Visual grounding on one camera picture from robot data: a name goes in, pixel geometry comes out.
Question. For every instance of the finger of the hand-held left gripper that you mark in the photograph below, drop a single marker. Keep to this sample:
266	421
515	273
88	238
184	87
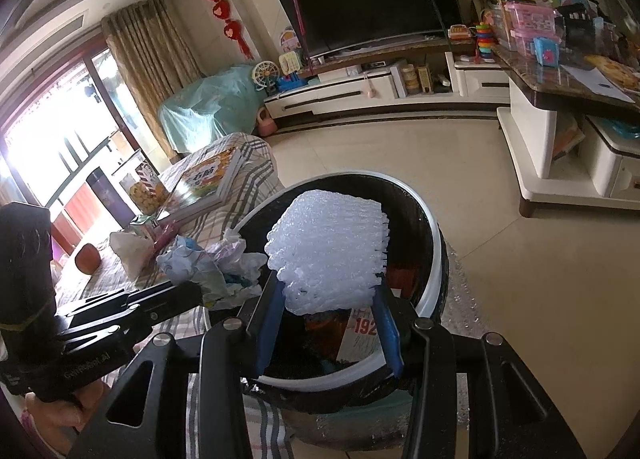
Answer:
102	301
165	301

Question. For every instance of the small green white box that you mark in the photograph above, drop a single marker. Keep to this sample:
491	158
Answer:
144	225

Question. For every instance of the white paper sheet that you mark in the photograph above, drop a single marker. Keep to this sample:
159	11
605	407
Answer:
595	84

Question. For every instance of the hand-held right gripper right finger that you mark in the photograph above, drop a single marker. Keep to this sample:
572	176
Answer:
389	334

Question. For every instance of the small white desk fan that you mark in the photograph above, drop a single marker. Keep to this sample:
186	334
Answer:
264	76

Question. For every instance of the white plastic bag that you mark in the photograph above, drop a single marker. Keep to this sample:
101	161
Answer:
131	254

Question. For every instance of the red glossy packet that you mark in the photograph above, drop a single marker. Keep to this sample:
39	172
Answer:
400	284

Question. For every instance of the beige curtain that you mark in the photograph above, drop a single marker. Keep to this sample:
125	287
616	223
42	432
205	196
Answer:
150	64

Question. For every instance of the blue white wrapper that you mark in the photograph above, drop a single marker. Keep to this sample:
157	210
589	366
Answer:
210	264

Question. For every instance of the round printed card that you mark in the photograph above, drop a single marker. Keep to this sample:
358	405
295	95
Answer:
288	40

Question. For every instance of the purple box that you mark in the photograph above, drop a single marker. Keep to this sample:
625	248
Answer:
102	196

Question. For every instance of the patterned yellow box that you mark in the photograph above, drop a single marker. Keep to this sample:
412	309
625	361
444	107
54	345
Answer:
617	71

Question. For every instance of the clear jar of cookies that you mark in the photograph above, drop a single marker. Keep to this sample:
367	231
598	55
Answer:
146	191

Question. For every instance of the white-rimmed bin with black bag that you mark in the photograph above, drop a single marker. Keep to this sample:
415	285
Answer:
425	259

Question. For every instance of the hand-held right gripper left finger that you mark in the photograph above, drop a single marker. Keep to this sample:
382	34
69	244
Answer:
267	324

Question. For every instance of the teal covered furniture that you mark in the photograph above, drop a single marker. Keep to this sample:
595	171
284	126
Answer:
210	104

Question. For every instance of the teal toy box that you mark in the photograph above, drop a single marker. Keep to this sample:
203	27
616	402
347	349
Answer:
546	51

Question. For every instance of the pink plastic storage boxes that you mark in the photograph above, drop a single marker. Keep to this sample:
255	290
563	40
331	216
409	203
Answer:
530	26

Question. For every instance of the red and white carton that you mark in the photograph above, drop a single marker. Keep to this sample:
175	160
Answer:
362	336

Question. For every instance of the red round object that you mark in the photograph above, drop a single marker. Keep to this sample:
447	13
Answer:
87	259

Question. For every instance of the orange picture book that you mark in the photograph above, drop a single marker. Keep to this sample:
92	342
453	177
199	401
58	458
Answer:
205	179

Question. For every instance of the pink stick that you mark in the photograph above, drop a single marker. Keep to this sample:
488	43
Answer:
301	29

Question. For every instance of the white television cabinet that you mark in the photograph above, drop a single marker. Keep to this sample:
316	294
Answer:
350	91

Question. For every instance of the pink packet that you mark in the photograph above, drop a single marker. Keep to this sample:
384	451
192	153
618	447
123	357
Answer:
162	236

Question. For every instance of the plaid blanket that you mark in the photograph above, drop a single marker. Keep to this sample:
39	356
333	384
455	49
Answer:
235	159

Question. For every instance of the pink watering can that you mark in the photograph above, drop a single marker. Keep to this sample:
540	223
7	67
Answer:
266	121

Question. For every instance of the marble-top white coffee table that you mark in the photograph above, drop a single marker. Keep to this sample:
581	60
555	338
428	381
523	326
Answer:
530	139

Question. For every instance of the blue toy basket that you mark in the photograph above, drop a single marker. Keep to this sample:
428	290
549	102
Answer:
291	84

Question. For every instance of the person's left hand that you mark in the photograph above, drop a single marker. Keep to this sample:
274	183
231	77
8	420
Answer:
55	414

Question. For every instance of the yellow toy board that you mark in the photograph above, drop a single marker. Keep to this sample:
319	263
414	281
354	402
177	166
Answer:
290	64

